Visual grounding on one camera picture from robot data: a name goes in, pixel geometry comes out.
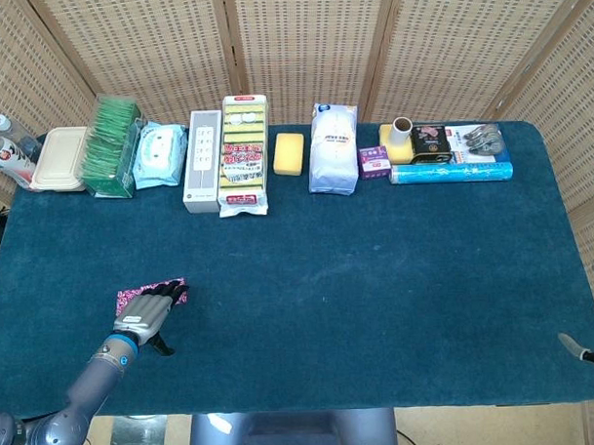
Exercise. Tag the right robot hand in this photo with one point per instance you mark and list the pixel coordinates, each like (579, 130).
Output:
(572, 344)

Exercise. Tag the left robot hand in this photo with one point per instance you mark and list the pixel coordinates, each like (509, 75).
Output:
(144, 313)

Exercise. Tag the pink patterned packet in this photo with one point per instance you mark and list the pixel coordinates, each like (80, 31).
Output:
(182, 296)
(126, 301)

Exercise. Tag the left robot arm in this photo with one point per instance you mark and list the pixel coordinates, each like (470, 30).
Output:
(88, 381)

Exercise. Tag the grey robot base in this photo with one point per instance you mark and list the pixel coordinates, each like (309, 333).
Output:
(294, 435)

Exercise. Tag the metal table foot plate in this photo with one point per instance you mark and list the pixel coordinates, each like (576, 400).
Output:
(138, 440)

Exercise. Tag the light blue wet wipes pack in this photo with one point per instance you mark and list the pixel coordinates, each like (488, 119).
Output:
(158, 154)

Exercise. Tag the white power strip box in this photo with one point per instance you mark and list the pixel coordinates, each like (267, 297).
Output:
(202, 162)

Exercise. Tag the clear box green tea bags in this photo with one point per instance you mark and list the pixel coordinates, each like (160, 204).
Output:
(106, 151)

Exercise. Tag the beige lidded food box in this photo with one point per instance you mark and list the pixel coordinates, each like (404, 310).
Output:
(58, 160)

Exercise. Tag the yellow sponge multipack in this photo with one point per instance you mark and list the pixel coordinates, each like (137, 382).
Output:
(243, 156)

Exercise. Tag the blue felt table mat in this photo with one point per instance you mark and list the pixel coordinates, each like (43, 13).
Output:
(328, 280)

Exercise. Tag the white bottle red label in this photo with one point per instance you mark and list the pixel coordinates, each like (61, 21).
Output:
(7, 162)

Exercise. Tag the blue cling film roll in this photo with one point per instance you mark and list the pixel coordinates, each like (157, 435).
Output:
(451, 173)

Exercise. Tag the plain yellow sponge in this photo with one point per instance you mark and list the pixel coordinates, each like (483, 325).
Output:
(290, 154)

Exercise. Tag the clear bottle white cap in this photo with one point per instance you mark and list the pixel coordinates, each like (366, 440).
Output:
(11, 132)

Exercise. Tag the black tin can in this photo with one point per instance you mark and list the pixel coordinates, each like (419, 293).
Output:
(431, 144)

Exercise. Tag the white paper bag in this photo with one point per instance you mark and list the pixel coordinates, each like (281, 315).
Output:
(331, 153)

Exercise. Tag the small purple box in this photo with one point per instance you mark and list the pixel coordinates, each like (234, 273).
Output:
(373, 163)

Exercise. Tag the white paper roll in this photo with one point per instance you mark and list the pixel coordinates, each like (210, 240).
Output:
(401, 131)

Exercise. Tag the woven bamboo folding screen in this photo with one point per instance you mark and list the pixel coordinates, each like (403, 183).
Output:
(310, 46)

